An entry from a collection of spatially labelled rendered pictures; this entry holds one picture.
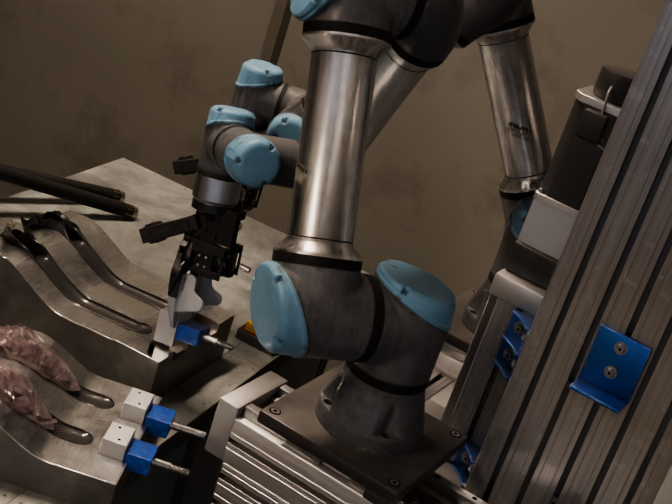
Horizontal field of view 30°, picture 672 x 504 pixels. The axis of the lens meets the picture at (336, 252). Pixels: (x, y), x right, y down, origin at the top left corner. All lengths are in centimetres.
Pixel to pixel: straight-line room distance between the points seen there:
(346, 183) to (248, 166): 31
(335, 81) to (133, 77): 285
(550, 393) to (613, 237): 24
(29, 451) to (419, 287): 59
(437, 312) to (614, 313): 24
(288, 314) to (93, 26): 303
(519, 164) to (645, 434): 63
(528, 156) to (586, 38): 147
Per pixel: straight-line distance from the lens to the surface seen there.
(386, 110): 180
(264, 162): 186
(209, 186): 198
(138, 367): 206
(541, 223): 179
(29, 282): 213
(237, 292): 253
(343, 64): 158
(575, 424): 176
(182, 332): 206
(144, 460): 184
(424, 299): 160
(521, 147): 216
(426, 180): 384
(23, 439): 182
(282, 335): 155
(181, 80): 427
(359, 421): 167
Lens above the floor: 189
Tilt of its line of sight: 22 degrees down
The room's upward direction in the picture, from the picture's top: 18 degrees clockwise
